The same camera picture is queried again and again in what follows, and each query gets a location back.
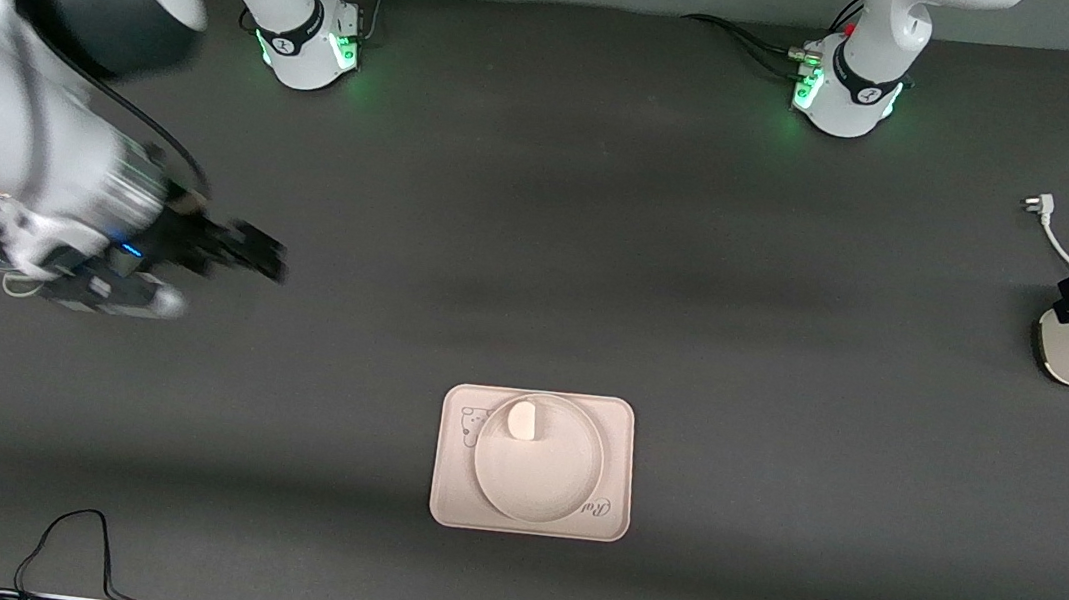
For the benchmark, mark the dark grey table mat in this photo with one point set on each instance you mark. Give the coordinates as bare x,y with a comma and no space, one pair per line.
391,324

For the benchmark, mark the beige rectangular rabbit tray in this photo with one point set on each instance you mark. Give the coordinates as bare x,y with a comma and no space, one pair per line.
447,496

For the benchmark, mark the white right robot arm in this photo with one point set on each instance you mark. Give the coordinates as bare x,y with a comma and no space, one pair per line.
6,79

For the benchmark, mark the round beige plate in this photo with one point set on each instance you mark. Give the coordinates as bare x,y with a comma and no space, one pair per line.
538,487

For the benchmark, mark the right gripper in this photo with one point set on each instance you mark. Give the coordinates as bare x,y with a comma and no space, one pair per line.
186,238

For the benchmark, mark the small white steamed bun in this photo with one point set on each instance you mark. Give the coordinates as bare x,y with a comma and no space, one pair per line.
522,420

